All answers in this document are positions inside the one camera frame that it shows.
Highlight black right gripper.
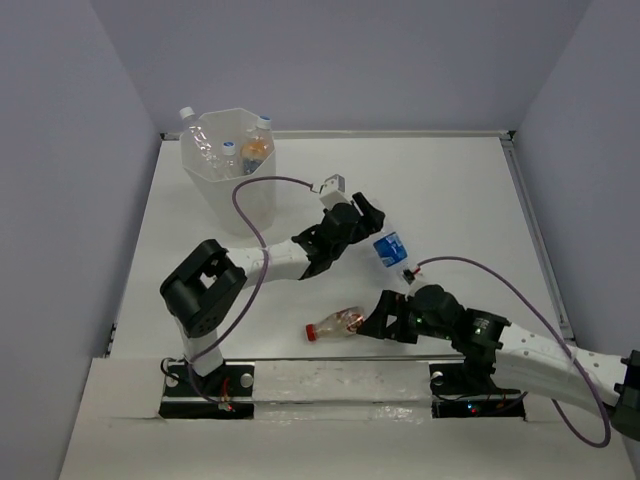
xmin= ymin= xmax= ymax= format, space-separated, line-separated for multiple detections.
xmin=354 ymin=289 xmax=452 ymax=344

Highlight blue label water bottle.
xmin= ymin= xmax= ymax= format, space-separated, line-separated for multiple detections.
xmin=367 ymin=199 xmax=416 ymax=284

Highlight orange juice bottle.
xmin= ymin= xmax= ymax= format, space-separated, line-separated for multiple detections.
xmin=240 ymin=128 xmax=274 ymax=175

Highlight clear crushed bottle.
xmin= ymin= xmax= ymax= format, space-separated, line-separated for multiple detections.
xmin=247 ymin=115 xmax=274 ymax=152

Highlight clear bottle white cap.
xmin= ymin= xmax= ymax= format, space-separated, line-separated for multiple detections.
xmin=218 ymin=141 xmax=242 ymax=179

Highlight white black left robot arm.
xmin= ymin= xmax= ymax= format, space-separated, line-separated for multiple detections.
xmin=160 ymin=192 xmax=385 ymax=395

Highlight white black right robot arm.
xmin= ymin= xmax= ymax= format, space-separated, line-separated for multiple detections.
xmin=357 ymin=285 xmax=639 ymax=440

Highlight white octagonal plastic bin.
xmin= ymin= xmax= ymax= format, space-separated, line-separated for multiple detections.
xmin=179 ymin=108 xmax=276 ymax=237

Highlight red cap tea bottle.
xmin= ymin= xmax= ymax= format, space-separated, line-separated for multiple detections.
xmin=305 ymin=307 xmax=365 ymax=342

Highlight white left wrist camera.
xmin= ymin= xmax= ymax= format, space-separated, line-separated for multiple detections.
xmin=311 ymin=174 xmax=350 ymax=209

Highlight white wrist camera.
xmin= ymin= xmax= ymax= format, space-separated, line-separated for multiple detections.
xmin=402 ymin=267 xmax=427 ymax=289
xmin=311 ymin=174 xmax=350 ymax=209

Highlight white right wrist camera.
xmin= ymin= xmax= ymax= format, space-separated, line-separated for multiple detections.
xmin=402 ymin=267 xmax=427 ymax=289

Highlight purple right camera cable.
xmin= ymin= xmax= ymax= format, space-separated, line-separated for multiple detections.
xmin=412 ymin=255 xmax=614 ymax=449

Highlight purple camera cable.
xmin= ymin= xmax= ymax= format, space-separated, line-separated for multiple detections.
xmin=187 ymin=175 xmax=321 ymax=406
xmin=412 ymin=255 xmax=614 ymax=449

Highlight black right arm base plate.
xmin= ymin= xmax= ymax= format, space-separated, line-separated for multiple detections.
xmin=429 ymin=362 xmax=526 ymax=419

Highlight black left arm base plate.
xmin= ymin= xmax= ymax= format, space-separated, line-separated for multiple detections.
xmin=158 ymin=357 xmax=255 ymax=420

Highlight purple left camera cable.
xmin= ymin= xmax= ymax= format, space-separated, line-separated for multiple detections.
xmin=187 ymin=175 xmax=321 ymax=406

